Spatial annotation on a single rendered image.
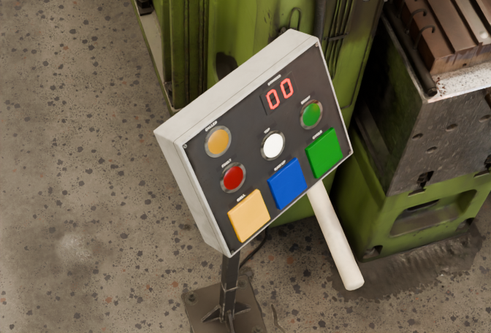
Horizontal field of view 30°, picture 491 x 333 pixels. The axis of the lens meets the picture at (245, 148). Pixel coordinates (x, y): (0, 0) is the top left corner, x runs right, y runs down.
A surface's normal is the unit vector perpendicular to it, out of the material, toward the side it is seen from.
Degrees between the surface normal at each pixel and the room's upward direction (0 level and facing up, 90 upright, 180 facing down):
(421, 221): 0
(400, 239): 90
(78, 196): 0
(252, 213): 60
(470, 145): 90
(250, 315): 0
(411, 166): 90
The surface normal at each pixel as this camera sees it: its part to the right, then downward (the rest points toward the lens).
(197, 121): -0.30, -0.75
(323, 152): 0.62, 0.31
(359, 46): 0.32, 0.83
